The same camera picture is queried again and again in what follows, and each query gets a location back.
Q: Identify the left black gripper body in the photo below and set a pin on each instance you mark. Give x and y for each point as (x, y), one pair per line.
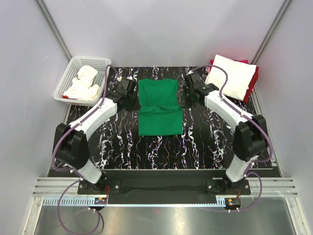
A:
(134, 94)

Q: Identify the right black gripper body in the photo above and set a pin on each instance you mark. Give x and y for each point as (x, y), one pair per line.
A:
(187, 91)

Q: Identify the green t shirt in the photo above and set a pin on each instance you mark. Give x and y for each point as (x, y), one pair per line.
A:
(159, 113)

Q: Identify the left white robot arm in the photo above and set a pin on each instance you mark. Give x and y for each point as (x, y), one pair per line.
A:
(71, 141)

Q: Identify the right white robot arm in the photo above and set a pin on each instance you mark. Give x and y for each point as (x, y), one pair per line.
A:
(250, 132)

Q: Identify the white plastic basket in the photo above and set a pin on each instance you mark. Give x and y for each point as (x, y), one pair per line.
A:
(71, 71)

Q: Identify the white t shirt in basket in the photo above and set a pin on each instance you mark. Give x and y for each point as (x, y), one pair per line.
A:
(82, 87)

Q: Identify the folded white t shirt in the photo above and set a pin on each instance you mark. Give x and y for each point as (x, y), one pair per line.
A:
(230, 76)

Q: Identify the folded red t shirt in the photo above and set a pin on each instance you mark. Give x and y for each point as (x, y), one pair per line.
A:
(252, 85)

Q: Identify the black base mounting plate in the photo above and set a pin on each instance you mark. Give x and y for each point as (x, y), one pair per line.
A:
(142, 187)

